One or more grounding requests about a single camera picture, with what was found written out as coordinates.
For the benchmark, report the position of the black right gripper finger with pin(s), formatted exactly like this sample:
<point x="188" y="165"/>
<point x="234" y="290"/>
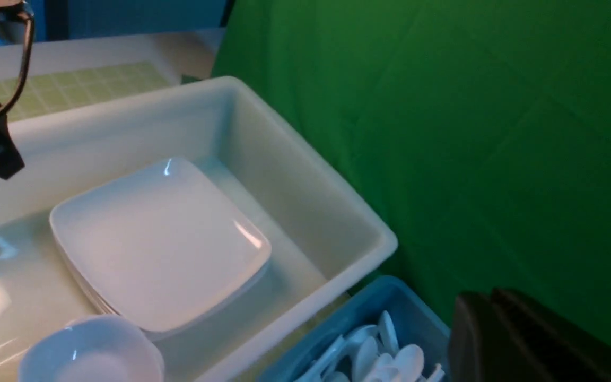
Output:
<point x="505" y="335"/>

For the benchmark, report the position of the large white rice plate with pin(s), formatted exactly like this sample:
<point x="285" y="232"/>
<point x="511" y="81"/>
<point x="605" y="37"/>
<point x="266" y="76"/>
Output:
<point x="167" y="239"/>

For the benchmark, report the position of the green checkered tablecloth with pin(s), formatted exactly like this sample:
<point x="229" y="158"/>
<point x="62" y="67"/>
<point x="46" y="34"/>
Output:
<point x="56" y="92"/>

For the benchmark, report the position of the teal plastic bin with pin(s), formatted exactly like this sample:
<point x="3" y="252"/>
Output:
<point x="414" y="322"/>

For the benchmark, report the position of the pile of white spoons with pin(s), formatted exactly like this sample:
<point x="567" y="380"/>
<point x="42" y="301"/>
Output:
<point x="371" y="353"/>

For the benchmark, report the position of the large white plastic tub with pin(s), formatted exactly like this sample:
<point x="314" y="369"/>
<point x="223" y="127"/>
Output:
<point x="324" y="236"/>

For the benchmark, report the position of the green backdrop cloth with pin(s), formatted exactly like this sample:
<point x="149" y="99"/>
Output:
<point x="480" y="132"/>

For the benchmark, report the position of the stack of white square plates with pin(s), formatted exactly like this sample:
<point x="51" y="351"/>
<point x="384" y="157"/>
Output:
<point x="167" y="244"/>

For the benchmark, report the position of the white bowl in tub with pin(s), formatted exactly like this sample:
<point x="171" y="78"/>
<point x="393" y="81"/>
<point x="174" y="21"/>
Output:
<point x="98" y="348"/>

